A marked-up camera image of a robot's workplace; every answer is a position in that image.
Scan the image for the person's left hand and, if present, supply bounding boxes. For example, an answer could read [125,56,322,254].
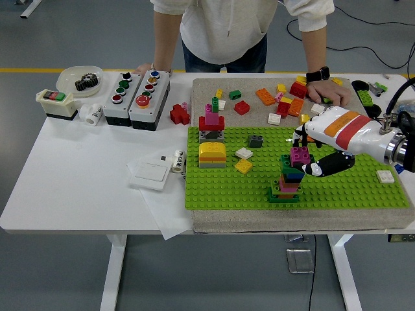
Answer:
[306,79,353,106]

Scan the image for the person's right hand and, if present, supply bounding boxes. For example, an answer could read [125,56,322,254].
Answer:
[132,62,154,76]

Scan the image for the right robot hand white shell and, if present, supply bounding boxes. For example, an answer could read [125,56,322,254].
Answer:
[291,106,396,178]

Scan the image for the magenta square brick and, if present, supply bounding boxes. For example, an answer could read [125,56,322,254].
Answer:
[289,146,313,165]

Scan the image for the large red brick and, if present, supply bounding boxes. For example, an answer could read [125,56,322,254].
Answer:
[289,81,308,100]

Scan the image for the orange square brick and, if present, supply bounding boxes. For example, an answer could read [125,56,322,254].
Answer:
[287,98,305,118]

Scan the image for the red square brick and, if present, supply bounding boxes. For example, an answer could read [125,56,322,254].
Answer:
[276,100,292,118]
[233,100,251,116]

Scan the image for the red cross-shaped brick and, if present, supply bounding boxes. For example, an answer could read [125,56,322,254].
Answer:
[169,102,191,126]

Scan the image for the pink sloped brick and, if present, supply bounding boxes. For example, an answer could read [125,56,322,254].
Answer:
[278,178,302,192]

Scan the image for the dark grey square brick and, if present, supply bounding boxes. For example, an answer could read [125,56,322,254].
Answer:
[246,133,264,149]

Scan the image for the red wide brick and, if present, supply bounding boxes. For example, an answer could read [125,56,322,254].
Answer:
[198,115,226,132]

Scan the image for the grey arch brick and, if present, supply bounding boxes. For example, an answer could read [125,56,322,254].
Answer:
[198,128,225,144]

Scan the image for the yellow domed brick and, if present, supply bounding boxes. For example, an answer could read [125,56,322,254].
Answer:
[198,141,227,159]

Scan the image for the yellow square brick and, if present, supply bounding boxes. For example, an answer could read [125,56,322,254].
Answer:
[233,158,254,175]

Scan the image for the black wrist watch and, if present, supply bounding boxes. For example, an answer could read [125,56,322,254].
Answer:
[305,66,331,84]

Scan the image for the grey four-button box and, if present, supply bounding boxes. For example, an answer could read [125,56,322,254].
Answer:
[102,71,143,126]

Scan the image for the grey emergency stop box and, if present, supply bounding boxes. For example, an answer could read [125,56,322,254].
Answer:
[128,69,171,132]

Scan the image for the grey and green tool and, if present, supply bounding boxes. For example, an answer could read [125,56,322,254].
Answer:
[368,82,389,97]

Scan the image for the black gear stack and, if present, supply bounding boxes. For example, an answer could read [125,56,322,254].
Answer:
[75,73,100,92]

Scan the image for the white pipe tee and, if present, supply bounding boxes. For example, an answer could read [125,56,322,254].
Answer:
[78,102,104,126]

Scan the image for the white plastic dish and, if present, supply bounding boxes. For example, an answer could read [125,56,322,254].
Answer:
[56,65,104,98]

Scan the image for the person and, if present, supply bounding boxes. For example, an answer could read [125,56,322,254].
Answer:
[132,0,353,106]

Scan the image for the white labelled pipe fitting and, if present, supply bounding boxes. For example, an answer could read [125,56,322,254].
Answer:
[160,148,186,174]

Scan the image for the table control label box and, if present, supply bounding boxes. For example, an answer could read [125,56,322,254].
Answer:
[387,233,415,244]

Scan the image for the green studded baseplate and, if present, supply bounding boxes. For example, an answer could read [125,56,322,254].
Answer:
[184,124,410,211]

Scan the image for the metal floor plate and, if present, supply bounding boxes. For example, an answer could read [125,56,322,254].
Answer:
[285,248,314,275]

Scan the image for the white table leg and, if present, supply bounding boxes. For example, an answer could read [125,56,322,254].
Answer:
[327,233,363,311]
[99,235,128,311]

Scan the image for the white paper sheet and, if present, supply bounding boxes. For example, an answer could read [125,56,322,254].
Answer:
[126,155,195,241]

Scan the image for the black floor cable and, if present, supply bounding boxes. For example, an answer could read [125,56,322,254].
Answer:
[287,19,415,69]
[333,6,415,27]

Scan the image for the beige switch box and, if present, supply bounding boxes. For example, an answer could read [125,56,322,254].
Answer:
[35,89,80,121]

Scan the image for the green square frame brick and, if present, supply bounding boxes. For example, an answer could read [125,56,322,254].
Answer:
[267,185,304,203]

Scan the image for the white wall switch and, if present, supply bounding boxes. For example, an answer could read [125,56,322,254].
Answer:
[129,161,172,192]

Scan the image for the black hanging cable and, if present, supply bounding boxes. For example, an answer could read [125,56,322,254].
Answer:
[307,233,318,311]

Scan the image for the white frame beam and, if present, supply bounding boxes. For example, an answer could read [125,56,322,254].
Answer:
[14,0,43,19]

